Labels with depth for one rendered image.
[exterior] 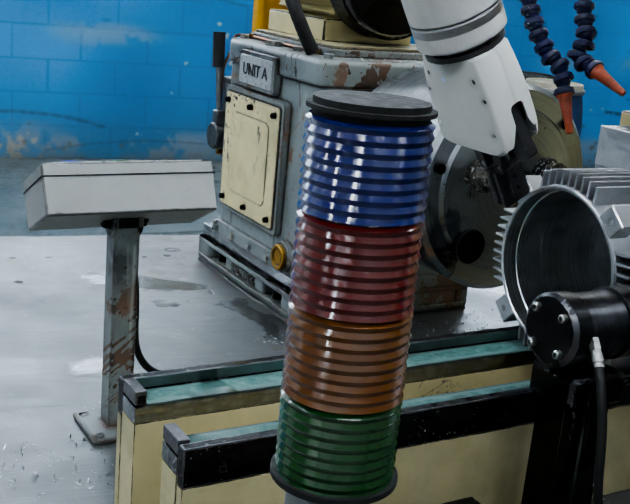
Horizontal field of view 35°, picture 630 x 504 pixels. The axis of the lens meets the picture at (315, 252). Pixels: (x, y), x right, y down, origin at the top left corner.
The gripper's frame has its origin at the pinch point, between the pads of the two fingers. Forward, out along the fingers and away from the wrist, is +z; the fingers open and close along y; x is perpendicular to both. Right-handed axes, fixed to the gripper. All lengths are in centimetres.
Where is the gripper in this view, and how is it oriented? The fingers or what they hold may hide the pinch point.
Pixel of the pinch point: (508, 181)
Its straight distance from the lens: 101.1
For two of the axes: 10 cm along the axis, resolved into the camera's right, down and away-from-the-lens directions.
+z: 3.5, 8.0, 4.8
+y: 4.9, 2.8, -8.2
